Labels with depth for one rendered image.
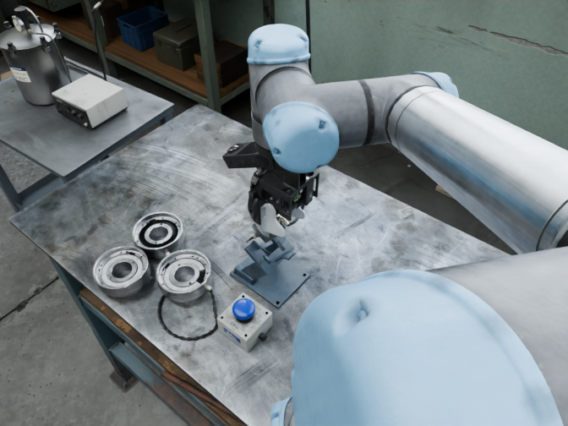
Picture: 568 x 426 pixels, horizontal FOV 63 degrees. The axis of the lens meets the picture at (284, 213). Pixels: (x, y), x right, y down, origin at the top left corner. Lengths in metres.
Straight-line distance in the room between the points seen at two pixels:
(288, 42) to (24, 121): 1.30
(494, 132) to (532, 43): 1.71
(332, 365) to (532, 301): 0.07
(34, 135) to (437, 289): 1.56
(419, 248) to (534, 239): 0.71
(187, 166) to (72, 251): 0.34
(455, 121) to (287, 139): 0.16
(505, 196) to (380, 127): 0.22
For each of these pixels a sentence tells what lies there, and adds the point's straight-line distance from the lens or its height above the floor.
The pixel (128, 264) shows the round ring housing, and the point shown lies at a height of 0.82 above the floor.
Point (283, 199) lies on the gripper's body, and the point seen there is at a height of 1.08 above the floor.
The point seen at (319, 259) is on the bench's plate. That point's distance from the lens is 0.96.
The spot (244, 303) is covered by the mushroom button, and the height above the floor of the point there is 0.87.
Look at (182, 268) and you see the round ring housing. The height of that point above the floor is 0.82.
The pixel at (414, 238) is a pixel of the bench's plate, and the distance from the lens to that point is 1.04.
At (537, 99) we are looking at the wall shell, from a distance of 2.17.
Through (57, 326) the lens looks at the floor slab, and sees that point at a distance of 1.99.
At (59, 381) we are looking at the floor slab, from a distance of 1.87.
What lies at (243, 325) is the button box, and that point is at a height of 0.84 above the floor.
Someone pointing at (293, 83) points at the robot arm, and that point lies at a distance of 0.53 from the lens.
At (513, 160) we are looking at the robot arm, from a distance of 0.36.
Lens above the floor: 1.56
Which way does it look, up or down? 46 degrees down
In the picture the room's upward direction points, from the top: straight up
